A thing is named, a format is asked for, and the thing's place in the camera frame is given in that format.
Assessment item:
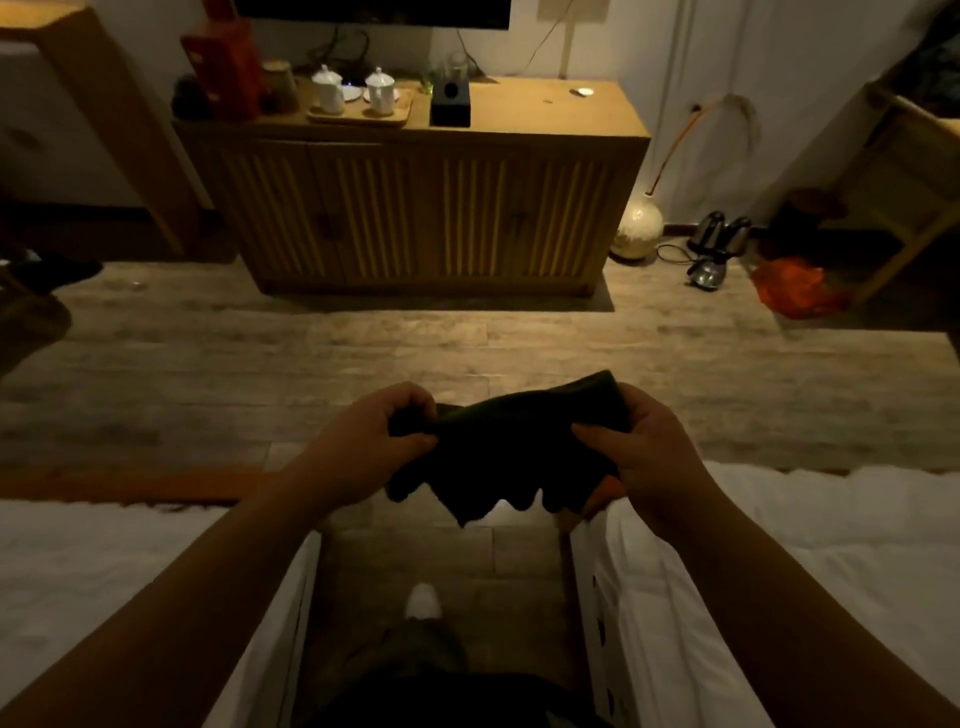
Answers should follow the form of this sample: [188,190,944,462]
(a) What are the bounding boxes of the person's right hand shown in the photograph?
[570,382,702,543]

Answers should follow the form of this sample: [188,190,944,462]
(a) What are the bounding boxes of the person's left hand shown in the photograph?
[288,381,441,519]

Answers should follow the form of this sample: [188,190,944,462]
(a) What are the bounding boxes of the dark green cloth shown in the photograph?
[384,369,633,528]

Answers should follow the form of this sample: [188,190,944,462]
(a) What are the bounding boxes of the person's white shoe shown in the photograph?
[404,582,444,622]

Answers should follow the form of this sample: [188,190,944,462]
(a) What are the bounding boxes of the round cream floor vase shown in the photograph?
[609,192,666,263]

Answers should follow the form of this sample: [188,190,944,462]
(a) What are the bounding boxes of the black electric kettle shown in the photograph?
[684,210,753,292]

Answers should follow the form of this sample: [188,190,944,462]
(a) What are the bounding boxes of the person's dark trousers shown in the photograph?
[315,618,609,728]

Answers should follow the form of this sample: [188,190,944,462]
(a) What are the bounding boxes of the white bed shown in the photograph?
[0,498,324,728]
[570,459,960,728]

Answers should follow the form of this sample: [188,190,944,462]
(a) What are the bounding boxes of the wooden slatted sideboard cabinet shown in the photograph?
[171,75,652,298]

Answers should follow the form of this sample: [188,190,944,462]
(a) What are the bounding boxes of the orange plastic bag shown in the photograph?
[750,257,852,321]

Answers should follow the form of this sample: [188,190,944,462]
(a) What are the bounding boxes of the curved dried reed stem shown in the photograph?
[646,93,760,198]

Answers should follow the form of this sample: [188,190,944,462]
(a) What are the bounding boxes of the wooden tea tray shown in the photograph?
[306,87,416,128]

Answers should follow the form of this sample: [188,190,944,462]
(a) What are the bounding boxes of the black tissue box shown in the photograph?
[429,77,473,129]

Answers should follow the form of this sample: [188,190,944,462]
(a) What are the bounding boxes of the white lidded teacup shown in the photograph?
[310,64,347,116]
[363,66,398,117]

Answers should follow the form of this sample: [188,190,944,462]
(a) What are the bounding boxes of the brown cylindrical tin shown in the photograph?
[262,60,300,115]

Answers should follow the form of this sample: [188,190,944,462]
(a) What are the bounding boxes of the wooden chair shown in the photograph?
[828,45,960,305]

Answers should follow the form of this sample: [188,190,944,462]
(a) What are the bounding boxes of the dark slipper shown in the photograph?
[0,247,105,297]

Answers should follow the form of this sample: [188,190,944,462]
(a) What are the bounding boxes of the red box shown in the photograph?
[180,0,265,123]

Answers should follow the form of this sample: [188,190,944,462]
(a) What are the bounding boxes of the wooden leaning stand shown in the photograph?
[0,0,202,260]

